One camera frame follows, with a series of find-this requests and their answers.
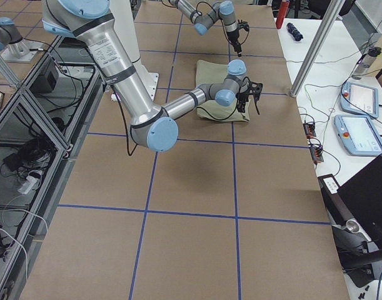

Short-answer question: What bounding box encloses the blue teach pendant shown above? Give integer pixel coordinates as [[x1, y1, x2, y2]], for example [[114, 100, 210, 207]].
[[334, 114, 382, 157], [340, 81, 379, 119]]

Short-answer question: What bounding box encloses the olive green long-sleeve shirt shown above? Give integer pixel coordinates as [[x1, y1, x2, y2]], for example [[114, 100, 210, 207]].
[[196, 60, 250, 122]]

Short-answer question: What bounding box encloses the red cylinder tube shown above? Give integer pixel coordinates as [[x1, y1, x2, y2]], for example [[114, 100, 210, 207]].
[[276, 0, 289, 29]]

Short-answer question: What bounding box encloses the folded dark blue umbrella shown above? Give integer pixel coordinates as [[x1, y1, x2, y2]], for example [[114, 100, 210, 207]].
[[286, 22, 303, 42]]

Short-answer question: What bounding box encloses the grey water bottle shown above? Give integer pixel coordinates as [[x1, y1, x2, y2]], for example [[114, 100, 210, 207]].
[[352, 46, 381, 80]]

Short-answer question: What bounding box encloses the aluminium frame post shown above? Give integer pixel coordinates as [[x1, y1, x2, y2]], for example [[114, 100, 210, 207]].
[[289, 0, 345, 98]]

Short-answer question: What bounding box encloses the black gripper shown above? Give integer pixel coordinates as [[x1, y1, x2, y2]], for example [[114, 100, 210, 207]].
[[236, 92, 249, 113], [229, 36, 242, 57]]

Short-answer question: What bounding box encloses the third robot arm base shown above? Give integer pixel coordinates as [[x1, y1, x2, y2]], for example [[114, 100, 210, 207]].
[[0, 17, 36, 63]]

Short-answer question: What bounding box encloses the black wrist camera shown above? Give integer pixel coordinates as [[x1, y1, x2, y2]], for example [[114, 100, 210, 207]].
[[246, 81, 263, 102], [238, 19, 249, 32]]

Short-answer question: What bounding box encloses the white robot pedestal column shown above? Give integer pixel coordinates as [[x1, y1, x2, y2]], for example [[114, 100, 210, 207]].
[[109, 0, 159, 100]]

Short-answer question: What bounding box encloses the black laptop on stand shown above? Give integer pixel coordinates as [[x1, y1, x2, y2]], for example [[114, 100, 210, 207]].
[[318, 154, 382, 288]]

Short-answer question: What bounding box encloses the orange black connector board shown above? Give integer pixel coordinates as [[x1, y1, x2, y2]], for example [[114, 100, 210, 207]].
[[303, 122, 324, 165]]

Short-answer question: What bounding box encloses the blue teach pendant near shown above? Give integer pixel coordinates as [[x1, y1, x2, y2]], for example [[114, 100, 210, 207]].
[[334, 114, 382, 157]]

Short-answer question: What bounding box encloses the white power strip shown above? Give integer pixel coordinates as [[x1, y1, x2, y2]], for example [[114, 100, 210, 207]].
[[18, 175, 40, 194]]

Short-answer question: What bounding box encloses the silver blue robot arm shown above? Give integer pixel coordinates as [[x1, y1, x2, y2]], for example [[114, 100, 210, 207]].
[[42, 1, 251, 152], [168, 0, 249, 57]]

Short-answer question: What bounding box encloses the blue teach pendant far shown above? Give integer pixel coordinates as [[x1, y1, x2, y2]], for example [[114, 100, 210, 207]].
[[340, 81, 379, 119]]

